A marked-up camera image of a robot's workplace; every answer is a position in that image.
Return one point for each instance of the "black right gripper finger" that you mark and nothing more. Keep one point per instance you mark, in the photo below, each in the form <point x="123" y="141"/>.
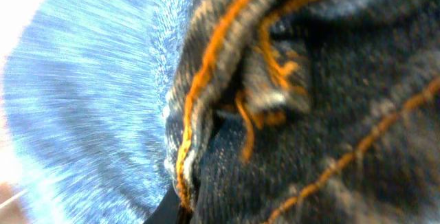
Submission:
<point x="170" y="211"/>

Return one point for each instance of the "blue denim jeans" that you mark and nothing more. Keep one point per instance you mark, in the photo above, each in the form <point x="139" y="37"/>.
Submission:
<point x="256" y="111"/>

